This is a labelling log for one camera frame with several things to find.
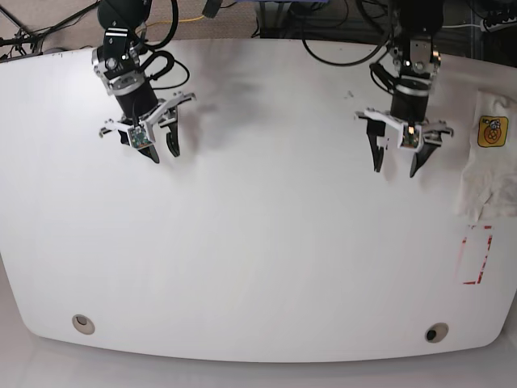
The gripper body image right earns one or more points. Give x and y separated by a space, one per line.
409 104

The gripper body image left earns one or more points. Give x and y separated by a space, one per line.
135 100

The white T-shirt with LeRobot print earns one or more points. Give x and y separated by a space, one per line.
488 182

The red tape rectangle marker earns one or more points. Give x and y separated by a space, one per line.
474 252

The white power strip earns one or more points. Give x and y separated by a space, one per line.
499 19

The right table cable grommet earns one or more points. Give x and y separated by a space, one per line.
436 333

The table cable grommet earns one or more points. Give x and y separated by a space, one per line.
436 333
83 324

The left table cable grommet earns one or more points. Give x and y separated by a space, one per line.
83 324

